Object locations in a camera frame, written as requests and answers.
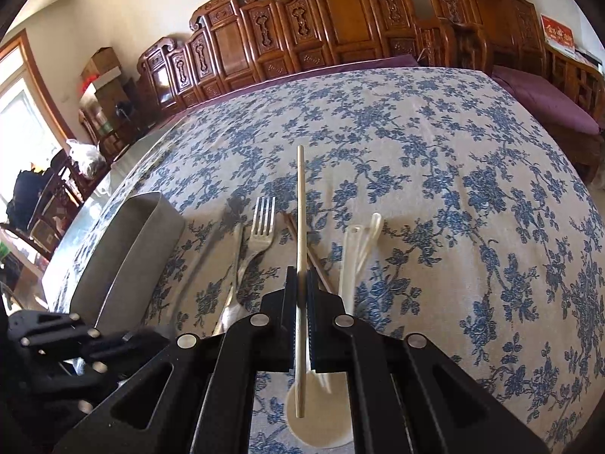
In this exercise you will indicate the brown cardboard box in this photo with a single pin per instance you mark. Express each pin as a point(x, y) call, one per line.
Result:
point(99, 62)

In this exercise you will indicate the blue floral tablecloth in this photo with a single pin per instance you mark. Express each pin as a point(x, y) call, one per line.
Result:
point(425, 198)

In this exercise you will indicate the wooden framed window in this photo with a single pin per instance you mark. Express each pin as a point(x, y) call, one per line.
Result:
point(23, 118)

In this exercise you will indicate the long purple bench cushion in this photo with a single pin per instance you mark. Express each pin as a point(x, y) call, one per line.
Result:
point(331, 67)

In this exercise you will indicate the white paper cup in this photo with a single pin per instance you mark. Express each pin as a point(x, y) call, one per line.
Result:
point(326, 421)

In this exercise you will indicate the long carved wooden bench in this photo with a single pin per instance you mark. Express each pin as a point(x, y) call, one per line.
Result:
point(293, 23)

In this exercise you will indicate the short carved wooden bench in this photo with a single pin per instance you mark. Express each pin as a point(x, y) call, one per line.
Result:
point(491, 14)

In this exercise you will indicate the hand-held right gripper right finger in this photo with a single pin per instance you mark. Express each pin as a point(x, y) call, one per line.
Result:
point(331, 335)

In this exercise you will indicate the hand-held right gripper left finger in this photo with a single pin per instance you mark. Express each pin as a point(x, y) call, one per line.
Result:
point(267, 335)

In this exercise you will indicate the white plastic spoon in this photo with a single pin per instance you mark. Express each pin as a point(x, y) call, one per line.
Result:
point(349, 265)
point(373, 227)

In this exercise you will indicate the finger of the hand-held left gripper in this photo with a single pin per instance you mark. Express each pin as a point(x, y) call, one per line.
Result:
point(52, 328)
point(127, 347)

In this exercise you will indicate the wooden chair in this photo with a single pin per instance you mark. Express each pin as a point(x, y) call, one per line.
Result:
point(61, 189)

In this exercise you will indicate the black bag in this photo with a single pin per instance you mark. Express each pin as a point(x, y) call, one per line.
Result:
point(26, 194)

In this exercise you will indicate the dark wooden cabinet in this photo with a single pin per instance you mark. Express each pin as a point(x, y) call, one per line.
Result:
point(108, 123)

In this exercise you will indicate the grey metal utensil container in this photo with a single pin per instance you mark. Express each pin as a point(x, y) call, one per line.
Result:
point(127, 255)

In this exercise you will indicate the light wooden chopstick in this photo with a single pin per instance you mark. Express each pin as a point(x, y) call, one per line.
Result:
point(300, 198)

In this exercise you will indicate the wooden side table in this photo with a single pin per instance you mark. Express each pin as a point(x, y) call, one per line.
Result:
point(576, 80)

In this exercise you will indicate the red calendar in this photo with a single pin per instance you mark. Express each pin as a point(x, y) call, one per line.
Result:
point(557, 33)

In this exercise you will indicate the white plastic bag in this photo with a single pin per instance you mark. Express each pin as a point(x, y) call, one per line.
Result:
point(85, 156)

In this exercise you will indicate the metal spoon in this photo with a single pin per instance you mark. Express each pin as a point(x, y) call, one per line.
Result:
point(237, 246)

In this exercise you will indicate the metal fork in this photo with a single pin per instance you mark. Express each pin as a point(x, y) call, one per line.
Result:
point(263, 227)

